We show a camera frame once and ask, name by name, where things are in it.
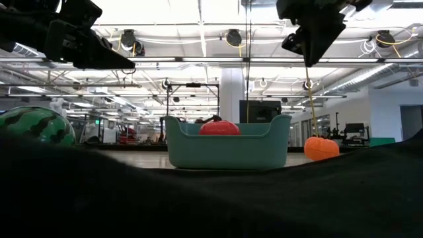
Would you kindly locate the green toy watermelon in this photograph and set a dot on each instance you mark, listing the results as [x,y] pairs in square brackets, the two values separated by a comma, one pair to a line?
[36,125]

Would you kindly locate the black aluminium table frame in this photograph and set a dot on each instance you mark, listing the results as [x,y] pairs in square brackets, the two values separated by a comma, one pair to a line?
[115,147]

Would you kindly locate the red machine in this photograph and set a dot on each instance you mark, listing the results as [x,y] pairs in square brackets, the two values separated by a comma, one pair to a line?
[127,135]

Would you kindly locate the teal plastic container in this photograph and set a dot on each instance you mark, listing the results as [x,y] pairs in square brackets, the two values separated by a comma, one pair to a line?
[228,152]

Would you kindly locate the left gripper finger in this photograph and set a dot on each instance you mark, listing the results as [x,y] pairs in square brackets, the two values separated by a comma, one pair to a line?
[99,63]
[102,49]

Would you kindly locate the white column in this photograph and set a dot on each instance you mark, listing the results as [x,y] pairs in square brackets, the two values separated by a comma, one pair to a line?
[231,96]

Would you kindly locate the red toy tomato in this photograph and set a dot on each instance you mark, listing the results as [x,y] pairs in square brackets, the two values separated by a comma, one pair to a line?
[219,129]

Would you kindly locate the orange toy pumpkin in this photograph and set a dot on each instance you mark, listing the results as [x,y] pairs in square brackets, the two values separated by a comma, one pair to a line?
[320,149]

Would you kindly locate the black folded cloth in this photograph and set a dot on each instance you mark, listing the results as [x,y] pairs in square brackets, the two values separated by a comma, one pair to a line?
[211,205]

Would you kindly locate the black metal frame stand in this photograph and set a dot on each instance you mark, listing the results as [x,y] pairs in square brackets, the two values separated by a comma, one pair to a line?
[168,99]

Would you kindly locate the black background robot arm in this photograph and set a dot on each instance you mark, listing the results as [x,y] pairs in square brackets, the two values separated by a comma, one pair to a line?
[208,119]

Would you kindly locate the green panel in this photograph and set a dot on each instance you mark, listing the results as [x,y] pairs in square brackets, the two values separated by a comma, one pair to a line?
[381,142]

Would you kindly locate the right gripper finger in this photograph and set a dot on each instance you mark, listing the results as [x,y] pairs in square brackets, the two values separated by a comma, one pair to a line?
[310,39]
[328,36]

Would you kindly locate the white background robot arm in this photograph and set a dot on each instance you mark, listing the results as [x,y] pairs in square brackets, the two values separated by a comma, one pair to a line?
[57,104]

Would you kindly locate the black monitor on stand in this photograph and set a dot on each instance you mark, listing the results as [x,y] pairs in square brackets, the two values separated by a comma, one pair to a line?
[355,128]

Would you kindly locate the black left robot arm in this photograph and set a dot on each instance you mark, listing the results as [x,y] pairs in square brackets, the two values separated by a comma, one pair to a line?
[20,29]

